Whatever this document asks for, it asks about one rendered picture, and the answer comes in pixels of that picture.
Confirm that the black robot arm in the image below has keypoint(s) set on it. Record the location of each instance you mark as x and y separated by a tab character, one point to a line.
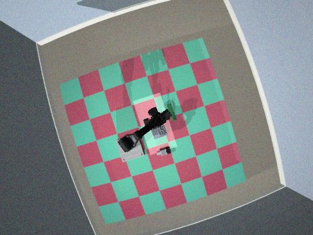
157	120

